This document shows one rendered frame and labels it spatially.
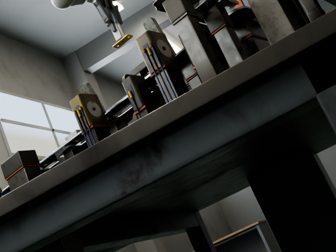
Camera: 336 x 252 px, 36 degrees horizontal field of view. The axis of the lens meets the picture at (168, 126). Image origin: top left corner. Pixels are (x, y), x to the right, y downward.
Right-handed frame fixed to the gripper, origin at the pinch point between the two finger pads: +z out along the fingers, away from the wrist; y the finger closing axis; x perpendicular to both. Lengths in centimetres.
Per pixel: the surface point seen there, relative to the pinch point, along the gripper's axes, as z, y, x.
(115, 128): 35.6, 10.3, -11.3
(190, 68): 35.9, 16.2, 27.8
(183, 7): 37, 52, 49
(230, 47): 45, 33, 49
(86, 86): 22.7, 24.0, -5.9
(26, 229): 69, 76, 2
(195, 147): 71, 66, 44
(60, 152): 31, 11, -39
